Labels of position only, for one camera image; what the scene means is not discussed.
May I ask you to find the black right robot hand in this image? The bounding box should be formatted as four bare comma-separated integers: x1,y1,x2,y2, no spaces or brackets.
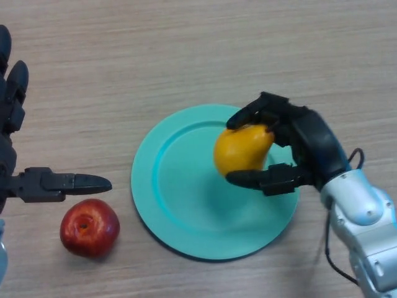
225,91,353,197

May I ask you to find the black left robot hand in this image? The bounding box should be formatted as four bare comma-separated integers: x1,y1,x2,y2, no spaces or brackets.
0,24,113,215

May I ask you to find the yellow pear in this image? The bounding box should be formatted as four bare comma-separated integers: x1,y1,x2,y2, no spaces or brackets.
213,123,275,178

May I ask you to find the green round plate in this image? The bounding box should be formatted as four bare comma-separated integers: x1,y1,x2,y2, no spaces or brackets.
130,104,301,261

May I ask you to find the red apple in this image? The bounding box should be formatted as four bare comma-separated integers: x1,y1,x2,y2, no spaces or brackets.
60,198,121,258

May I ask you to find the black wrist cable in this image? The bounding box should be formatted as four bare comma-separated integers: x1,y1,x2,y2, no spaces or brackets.
323,148,365,285

